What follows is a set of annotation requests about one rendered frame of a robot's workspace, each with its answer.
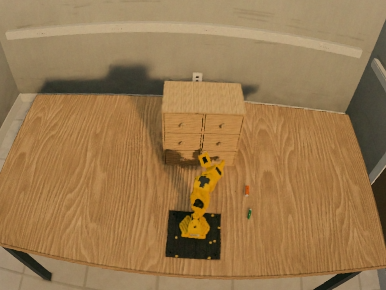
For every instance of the wooden chest of drawers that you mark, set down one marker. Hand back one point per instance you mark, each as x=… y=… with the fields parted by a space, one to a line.
x=202 y=98

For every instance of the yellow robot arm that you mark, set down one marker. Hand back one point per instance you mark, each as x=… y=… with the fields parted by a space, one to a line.
x=199 y=201

